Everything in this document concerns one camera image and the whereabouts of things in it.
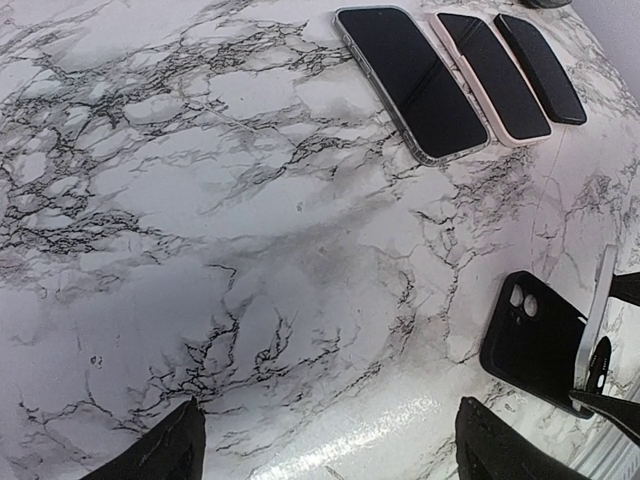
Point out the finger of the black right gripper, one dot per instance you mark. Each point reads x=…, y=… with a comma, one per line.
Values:
x=625, y=415
x=625, y=287

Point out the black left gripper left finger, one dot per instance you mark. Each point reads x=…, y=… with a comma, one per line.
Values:
x=173, y=449

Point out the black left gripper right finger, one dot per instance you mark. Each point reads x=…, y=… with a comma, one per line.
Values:
x=488, y=448

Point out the purple phone black screen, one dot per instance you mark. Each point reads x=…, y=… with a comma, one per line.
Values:
x=505, y=97

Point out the black patterned rectangular plate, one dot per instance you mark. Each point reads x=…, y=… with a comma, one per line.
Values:
x=546, y=4

